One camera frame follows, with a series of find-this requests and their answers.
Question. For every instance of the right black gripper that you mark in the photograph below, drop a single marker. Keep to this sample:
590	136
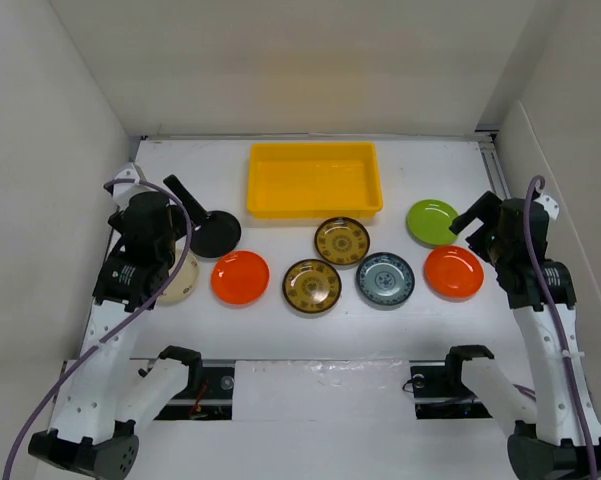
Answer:
487	208

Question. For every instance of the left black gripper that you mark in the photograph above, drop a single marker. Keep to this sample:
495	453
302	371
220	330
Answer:
196	213

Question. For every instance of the black plate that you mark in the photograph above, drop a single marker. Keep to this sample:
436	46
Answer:
215	234

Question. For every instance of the green plate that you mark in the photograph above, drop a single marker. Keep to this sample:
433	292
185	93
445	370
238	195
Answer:
429	221

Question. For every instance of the cream plate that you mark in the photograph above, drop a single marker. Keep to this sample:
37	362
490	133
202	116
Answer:
183	284

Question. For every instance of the orange plate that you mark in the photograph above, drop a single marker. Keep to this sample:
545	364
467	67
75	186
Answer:
240	278
454	272

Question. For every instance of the blue white patterned plate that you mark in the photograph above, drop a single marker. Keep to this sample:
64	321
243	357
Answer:
385	279

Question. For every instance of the yellow patterned plate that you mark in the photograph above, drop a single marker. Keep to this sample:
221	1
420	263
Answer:
311	286
342	241

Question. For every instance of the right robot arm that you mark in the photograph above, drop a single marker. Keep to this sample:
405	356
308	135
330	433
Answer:
552	430

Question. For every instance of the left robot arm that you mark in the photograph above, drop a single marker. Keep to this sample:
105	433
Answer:
95	434

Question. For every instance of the yellow plastic bin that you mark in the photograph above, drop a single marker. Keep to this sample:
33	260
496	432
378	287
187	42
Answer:
313	180

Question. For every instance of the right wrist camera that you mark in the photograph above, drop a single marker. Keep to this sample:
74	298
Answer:
550	206

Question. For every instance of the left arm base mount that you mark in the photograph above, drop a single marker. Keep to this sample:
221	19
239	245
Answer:
211	399

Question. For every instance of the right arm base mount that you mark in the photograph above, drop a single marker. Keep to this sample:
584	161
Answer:
436	397

